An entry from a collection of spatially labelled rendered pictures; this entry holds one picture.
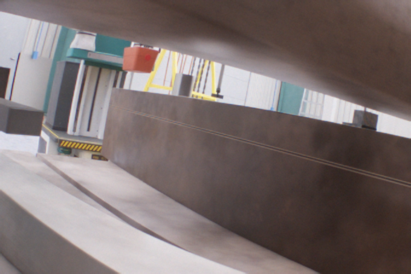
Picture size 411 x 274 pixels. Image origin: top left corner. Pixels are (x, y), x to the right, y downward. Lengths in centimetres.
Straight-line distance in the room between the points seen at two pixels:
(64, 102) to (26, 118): 231
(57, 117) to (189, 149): 171
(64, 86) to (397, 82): 230
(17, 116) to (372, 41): 118
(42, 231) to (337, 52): 105
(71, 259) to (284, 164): 76
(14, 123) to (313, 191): 73
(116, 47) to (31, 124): 225
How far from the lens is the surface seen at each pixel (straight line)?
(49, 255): 54
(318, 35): 125
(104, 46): 292
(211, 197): 137
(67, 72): 304
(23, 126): 74
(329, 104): 481
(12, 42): 832
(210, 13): 95
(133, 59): 213
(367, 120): 228
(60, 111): 305
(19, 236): 60
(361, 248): 96
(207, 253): 103
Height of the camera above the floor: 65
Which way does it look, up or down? 3 degrees down
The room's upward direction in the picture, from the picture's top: 11 degrees clockwise
